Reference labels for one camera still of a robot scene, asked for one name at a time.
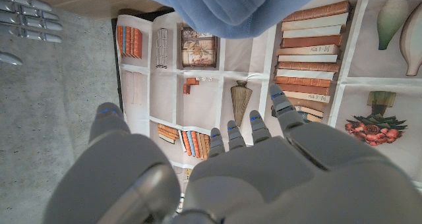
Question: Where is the blue hoodie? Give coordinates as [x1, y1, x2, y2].
[131, 0, 327, 40]

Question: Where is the printed bookshelf backdrop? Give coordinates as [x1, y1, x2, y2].
[115, 0, 422, 215]

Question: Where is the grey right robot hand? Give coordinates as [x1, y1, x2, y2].
[0, 0, 63, 67]

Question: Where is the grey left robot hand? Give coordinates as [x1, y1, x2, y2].
[42, 84, 422, 224]

